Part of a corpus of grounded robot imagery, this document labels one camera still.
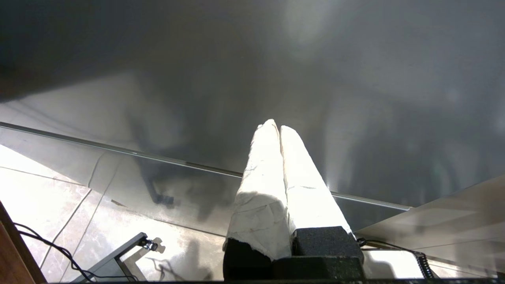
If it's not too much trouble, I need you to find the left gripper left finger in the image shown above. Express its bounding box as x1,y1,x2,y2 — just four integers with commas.
223,119,293,281

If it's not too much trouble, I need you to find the grey metal base leg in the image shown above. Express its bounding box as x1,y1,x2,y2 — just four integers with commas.
71,232,148,283

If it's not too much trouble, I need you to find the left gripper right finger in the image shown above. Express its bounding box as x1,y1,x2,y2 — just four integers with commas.
279,125,364,261

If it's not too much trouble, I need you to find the black coiled cable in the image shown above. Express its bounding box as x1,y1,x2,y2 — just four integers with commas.
356,237,439,279

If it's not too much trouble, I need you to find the thin black floor cable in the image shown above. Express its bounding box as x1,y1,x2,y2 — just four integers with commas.
14,223,138,282

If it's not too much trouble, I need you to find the brown wooden furniture edge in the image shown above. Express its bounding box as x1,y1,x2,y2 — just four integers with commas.
0,201,47,284

